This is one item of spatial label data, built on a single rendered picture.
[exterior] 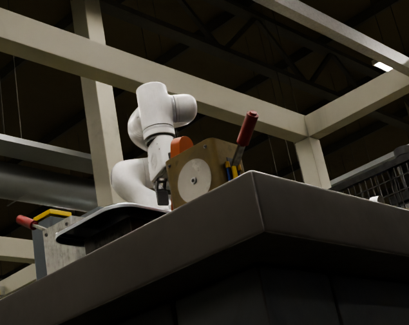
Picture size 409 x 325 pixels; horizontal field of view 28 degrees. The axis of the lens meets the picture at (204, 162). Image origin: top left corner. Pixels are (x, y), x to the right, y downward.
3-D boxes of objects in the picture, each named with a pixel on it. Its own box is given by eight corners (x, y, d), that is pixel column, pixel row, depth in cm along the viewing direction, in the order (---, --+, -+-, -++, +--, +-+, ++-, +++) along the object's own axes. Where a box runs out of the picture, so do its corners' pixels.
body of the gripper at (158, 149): (140, 146, 217) (146, 184, 213) (152, 128, 209) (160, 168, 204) (165, 146, 220) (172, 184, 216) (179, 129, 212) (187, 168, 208)
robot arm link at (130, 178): (187, 273, 225) (129, 282, 222) (185, 298, 234) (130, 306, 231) (158, 147, 259) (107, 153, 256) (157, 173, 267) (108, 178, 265)
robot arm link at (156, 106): (175, 135, 220) (142, 139, 218) (167, 93, 225) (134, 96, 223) (178, 121, 212) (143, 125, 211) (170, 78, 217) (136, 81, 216)
